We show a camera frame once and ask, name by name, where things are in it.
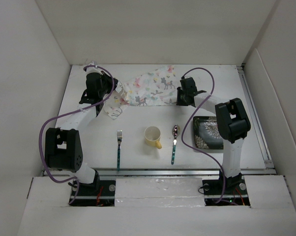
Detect animal print cloth placemat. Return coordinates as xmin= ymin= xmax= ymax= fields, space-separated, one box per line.
xmin=103 ymin=65 xmax=179 ymax=119

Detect yellow ceramic mug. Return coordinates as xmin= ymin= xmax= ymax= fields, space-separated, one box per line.
xmin=144 ymin=126 xmax=162 ymax=149

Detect black square floral plate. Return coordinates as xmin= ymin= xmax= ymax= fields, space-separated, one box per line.
xmin=193 ymin=116 xmax=223 ymax=150

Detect fork with teal handle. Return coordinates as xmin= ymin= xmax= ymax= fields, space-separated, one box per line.
xmin=117 ymin=130 xmax=122 ymax=171

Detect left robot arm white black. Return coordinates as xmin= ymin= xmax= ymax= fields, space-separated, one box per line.
xmin=43 ymin=69 xmax=118 ymax=195

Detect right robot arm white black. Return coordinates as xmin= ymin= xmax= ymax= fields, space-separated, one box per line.
xmin=177 ymin=76 xmax=251 ymax=195

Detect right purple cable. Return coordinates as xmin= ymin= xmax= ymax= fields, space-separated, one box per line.
xmin=180 ymin=67 xmax=228 ymax=204

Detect purple cable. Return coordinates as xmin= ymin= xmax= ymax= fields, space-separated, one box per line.
xmin=180 ymin=67 xmax=228 ymax=204
xmin=38 ymin=64 xmax=115 ymax=205

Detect spoon with teal handle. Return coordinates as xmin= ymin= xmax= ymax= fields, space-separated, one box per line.
xmin=171 ymin=124 xmax=180 ymax=165

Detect aluminium table rail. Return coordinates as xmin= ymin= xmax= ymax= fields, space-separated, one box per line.
xmin=97 ymin=169 xmax=277 ymax=177

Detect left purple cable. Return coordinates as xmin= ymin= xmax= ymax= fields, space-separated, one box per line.
xmin=38 ymin=64 xmax=115 ymax=205

